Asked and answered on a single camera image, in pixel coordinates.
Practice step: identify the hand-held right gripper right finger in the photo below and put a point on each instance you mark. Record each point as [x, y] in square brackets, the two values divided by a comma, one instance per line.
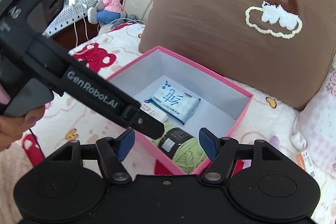
[207, 144]

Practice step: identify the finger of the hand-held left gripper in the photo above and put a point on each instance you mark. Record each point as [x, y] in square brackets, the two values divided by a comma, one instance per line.
[147, 124]

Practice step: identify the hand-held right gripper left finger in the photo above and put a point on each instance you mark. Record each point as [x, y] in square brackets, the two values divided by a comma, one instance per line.
[126, 144]

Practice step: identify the small white tissue pack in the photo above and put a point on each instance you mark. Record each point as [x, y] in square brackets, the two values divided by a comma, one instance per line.
[155, 112]

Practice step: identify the blue wet wipes pack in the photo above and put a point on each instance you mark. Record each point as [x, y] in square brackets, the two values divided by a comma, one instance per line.
[176, 103]

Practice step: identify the pink cardboard box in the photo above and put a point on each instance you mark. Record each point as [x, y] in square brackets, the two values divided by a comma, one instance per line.
[223, 108]

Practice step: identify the person's left hand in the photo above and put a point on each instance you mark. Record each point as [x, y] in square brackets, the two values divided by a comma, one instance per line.
[15, 129]

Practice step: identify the grey patterned table cloth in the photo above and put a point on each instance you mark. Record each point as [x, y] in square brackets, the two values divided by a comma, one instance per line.
[63, 19]

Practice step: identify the printed bear blanket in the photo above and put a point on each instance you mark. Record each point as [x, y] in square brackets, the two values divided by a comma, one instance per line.
[262, 119]

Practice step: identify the orange white packet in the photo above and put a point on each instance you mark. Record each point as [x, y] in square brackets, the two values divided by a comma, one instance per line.
[304, 161]

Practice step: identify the peach fleece cloth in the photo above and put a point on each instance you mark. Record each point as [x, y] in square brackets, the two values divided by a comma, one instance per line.
[13, 182]

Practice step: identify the brown embroidered pillow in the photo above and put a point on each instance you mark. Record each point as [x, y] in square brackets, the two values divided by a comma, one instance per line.
[210, 16]

